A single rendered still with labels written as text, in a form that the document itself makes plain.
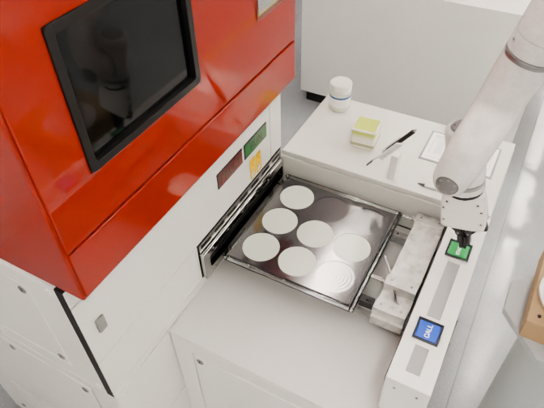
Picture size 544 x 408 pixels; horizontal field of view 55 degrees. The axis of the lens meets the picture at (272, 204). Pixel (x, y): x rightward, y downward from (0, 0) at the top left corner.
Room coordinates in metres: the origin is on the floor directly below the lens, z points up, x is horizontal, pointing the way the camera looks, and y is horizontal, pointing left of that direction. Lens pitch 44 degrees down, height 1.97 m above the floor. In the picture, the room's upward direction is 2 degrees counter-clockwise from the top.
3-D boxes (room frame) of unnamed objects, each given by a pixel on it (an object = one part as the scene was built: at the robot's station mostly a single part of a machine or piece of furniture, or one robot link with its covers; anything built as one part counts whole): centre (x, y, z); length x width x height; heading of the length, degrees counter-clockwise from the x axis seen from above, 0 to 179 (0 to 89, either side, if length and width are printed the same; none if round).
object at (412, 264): (0.85, -0.35, 0.87); 0.36 x 0.08 x 0.03; 150
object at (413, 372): (0.73, -0.40, 0.89); 0.55 x 0.09 x 0.14; 150
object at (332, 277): (0.97, -0.11, 0.90); 0.34 x 0.34 x 0.01; 60
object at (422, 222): (1.00, -0.44, 0.89); 0.08 x 0.03 x 0.03; 60
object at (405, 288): (0.79, -0.32, 0.89); 0.08 x 0.03 x 0.03; 60
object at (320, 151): (1.26, -0.39, 0.89); 0.62 x 0.35 x 0.14; 60
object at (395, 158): (1.13, -0.33, 1.03); 0.06 x 0.04 x 0.13; 60
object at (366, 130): (1.28, -0.29, 1.00); 0.07 x 0.07 x 0.07; 64
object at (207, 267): (1.06, 0.08, 0.89); 0.44 x 0.02 x 0.10; 150
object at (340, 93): (1.48, -0.23, 1.01); 0.07 x 0.07 x 0.10
